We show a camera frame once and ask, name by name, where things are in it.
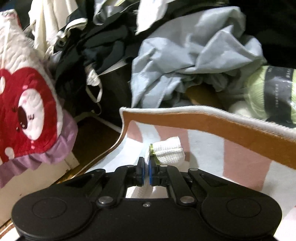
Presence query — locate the white waffle garment green trim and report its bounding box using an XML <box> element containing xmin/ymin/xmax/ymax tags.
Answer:
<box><xmin>126</xmin><ymin>137</ymin><xmax>185</xmax><ymax>199</ymax></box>

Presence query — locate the dark clothes pile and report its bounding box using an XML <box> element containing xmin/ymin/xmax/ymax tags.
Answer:
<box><xmin>49</xmin><ymin>0</ymin><xmax>167</xmax><ymax>117</ymax></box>

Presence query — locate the quilted bear bedspread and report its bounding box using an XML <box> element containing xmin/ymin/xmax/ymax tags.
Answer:
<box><xmin>1</xmin><ymin>9</ymin><xmax>78</xmax><ymax>186</ymax></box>

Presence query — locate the striped pastel floor rug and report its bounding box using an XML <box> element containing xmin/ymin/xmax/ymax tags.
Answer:
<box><xmin>86</xmin><ymin>106</ymin><xmax>295</xmax><ymax>240</ymax></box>

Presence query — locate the green yarn skein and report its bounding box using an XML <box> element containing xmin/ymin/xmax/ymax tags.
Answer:
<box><xmin>228</xmin><ymin>66</ymin><xmax>295</xmax><ymax>128</ymax></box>

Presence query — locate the light blue crumpled garment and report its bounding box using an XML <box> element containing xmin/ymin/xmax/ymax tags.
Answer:
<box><xmin>130</xmin><ymin>6</ymin><xmax>266</xmax><ymax>108</ymax></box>

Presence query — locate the cream garment in pile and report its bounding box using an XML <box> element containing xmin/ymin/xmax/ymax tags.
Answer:
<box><xmin>29</xmin><ymin>0</ymin><xmax>88</xmax><ymax>59</ymax></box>

